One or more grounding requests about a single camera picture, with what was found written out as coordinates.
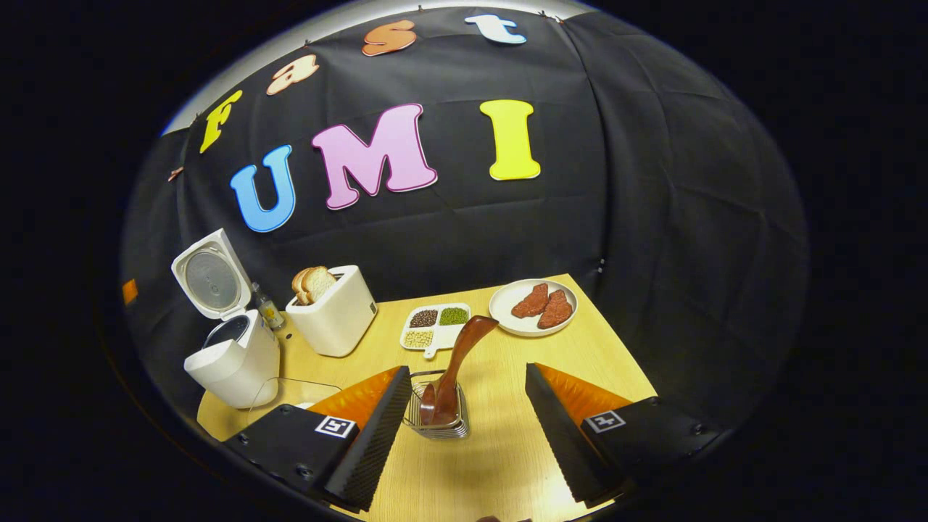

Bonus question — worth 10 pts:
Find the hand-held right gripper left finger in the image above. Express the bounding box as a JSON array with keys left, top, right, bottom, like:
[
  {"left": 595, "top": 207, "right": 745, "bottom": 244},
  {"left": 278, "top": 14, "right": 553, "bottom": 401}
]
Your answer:
[{"left": 223, "top": 366, "right": 413, "bottom": 512}]

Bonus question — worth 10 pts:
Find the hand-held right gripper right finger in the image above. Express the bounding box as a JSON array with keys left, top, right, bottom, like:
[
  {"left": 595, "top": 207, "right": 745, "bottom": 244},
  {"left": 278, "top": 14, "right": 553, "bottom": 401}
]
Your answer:
[{"left": 525, "top": 362, "right": 726, "bottom": 508}]

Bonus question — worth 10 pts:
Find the metal wire chopstick holder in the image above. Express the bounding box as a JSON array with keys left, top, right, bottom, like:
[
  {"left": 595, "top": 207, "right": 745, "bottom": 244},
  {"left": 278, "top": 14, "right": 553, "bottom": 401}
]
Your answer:
[{"left": 403, "top": 370, "right": 471, "bottom": 440}]

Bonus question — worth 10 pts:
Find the white rice cooker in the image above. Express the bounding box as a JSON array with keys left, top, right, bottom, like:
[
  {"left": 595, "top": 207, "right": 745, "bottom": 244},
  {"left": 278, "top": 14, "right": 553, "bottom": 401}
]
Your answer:
[{"left": 171, "top": 228, "right": 281, "bottom": 410}]

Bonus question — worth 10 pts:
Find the brown wooden spoon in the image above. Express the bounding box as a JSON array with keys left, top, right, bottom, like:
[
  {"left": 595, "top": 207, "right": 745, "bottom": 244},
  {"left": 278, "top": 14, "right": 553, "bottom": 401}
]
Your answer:
[{"left": 419, "top": 315, "right": 500, "bottom": 426}]

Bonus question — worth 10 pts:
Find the clear plastic container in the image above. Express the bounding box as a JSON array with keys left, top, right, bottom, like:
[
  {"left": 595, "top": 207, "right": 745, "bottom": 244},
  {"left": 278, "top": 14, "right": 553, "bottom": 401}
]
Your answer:
[{"left": 248, "top": 377, "right": 343, "bottom": 425}]

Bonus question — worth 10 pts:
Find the white toaster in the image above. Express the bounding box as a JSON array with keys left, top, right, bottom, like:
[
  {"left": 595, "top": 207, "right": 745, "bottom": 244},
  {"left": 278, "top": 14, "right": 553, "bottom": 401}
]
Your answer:
[{"left": 286, "top": 265, "right": 378, "bottom": 358}]

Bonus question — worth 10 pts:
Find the white divided grain dish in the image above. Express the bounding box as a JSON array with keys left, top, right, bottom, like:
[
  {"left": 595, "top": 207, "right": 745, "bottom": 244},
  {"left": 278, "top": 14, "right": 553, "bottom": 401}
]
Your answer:
[{"left": 400, "top": 302, "right": 471, "bottom": 360}]

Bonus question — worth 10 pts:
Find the red meat slice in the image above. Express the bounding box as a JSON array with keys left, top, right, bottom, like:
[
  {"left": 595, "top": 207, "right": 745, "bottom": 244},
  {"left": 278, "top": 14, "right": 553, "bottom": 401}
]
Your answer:
[
  {"left": 537, "top": 290, "right": 574, "bottom": 329},
  {"left": 511, "top": 283, "right": 550, "bottom": 319}
]

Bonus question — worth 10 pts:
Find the white round plate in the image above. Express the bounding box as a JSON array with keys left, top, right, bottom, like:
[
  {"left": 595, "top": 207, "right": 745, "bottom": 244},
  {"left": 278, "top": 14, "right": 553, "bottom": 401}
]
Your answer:
[{"left": 489, "top": 278, "right": 579, "bottom": 338}]

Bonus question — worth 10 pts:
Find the small glass bottle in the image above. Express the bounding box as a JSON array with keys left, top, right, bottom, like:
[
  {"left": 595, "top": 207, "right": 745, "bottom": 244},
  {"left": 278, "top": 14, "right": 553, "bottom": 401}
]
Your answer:
[{"left": 251, "top": 282, "right": 286, "bottom": 331}]

